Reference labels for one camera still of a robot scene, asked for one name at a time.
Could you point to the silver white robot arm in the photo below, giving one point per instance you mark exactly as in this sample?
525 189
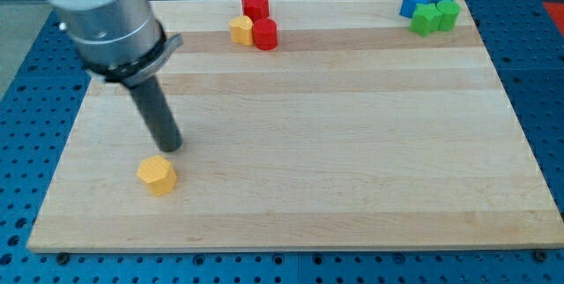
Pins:
123 42

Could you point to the red star block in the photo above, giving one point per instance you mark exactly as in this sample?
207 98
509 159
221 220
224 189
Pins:
256 9

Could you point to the red cylinder block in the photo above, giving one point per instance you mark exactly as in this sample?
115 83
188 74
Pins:
265 34

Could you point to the green cylinder block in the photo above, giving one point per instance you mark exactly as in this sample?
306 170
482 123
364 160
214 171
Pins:
450 11

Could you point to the green star block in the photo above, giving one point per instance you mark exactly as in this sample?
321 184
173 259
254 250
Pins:
425 19

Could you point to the yellow hexagon block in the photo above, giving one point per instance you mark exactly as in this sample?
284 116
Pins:
158 175

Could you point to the light wooden board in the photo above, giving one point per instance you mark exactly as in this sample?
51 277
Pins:
352 134

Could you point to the blue pentagon block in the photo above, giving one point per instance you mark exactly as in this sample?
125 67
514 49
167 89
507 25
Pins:
408 7

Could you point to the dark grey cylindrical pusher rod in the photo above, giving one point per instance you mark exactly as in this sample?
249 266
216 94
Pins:
152 105

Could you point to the yellow heart block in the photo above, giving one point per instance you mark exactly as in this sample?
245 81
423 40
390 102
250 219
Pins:
241 30

